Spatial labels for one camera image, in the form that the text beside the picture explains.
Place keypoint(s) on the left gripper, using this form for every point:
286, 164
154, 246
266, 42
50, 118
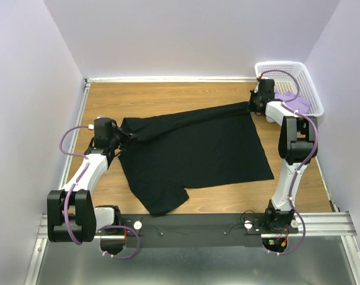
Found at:
127, 136

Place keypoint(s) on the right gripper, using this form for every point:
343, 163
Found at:
250, 107

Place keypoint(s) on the black t shirt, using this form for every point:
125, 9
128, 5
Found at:
196, 149

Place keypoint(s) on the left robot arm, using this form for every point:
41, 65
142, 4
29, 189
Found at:
71, 215

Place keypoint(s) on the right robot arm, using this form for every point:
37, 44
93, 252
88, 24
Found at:
297, 146

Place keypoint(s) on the purple t shirt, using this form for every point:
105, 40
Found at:
300, 104

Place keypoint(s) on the white plastic laundry basket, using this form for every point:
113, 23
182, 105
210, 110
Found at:
285, 84

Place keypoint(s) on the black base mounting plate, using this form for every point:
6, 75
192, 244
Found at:
249, 229

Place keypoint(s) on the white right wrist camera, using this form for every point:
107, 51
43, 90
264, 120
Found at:
265, 85

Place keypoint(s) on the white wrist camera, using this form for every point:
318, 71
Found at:
104, 128
265, 85

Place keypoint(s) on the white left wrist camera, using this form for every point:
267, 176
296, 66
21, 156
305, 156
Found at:
104, 128

